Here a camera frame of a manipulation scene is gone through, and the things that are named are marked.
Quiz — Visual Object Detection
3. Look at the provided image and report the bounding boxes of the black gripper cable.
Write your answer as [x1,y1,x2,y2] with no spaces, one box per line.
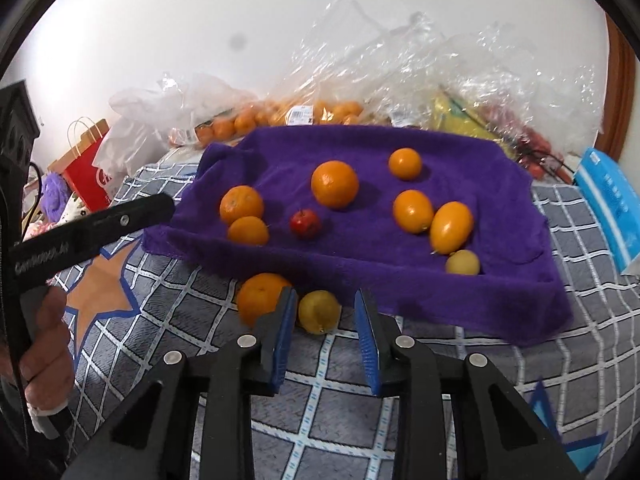
[20,160,43,241]

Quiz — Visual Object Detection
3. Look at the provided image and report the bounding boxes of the thin black cable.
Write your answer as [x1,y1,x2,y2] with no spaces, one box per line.
[510,135,581,176]

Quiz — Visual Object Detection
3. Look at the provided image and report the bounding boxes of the clear bag of red fruit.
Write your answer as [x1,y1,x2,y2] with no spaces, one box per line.
[450,20,601,183]

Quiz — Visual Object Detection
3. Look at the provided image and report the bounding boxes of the purple plush toy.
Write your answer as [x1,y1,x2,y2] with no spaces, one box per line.
[40,172,68,218]

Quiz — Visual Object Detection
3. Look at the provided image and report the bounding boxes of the white plastic bag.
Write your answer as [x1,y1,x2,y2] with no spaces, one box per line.
[92,72,256,181]

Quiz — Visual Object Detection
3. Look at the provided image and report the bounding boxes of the clear bag of tangerines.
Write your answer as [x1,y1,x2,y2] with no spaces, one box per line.
[167,105,261,150]

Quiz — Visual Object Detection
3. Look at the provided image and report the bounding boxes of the small red fruit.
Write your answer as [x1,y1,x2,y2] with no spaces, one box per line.
[290,209,322,239]

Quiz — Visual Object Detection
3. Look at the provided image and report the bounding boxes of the white floral bag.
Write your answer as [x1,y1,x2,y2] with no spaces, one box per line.
[60,200,93,226]

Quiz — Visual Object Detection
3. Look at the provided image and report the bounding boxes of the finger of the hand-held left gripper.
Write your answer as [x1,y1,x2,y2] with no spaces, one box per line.
[75,194,176,253]

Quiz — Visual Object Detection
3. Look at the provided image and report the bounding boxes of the person's left hand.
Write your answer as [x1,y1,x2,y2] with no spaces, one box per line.
[22,287,75,413]

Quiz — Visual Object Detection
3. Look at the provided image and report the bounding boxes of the round orange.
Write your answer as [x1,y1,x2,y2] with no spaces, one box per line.
[310,160,360,210]
[388,147,423,181]
[227,216,271,247]
[219,185,265,226]
[236,272,296,328]

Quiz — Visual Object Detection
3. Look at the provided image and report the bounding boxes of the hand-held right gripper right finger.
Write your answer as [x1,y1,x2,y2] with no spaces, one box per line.
[354,289,583,480]

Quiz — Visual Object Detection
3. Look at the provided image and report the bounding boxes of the purple towel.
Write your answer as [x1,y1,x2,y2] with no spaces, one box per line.
[141,125,575,348]

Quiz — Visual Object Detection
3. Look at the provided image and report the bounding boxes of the grey checked star blanket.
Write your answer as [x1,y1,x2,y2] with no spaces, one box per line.
[47,147,640,480]

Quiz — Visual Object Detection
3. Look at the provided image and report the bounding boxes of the clear bag of small oranges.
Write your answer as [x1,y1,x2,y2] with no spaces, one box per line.
[250,95,368,128]

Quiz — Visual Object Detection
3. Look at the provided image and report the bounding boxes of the blue tissue pack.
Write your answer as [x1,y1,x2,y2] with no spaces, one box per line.
[572,146,640,276]

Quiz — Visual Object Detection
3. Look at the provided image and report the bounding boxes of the oval orange citrus fruit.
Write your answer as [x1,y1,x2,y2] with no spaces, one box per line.
[392,189,434,234]
[429,201,474,256]

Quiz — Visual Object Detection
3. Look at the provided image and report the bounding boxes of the brown wooden door frame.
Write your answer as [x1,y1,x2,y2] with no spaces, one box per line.
[595,12,636,161]

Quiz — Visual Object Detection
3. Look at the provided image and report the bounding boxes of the red paper bag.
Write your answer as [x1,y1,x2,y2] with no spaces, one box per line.
[62,117,113,211]

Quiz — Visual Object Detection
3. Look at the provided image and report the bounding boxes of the brown paper bag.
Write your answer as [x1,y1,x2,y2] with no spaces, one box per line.
[47,117,111,171]

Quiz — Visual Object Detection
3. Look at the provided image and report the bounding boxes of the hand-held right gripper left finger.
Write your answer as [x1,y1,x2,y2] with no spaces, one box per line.
[62,287,298,480]

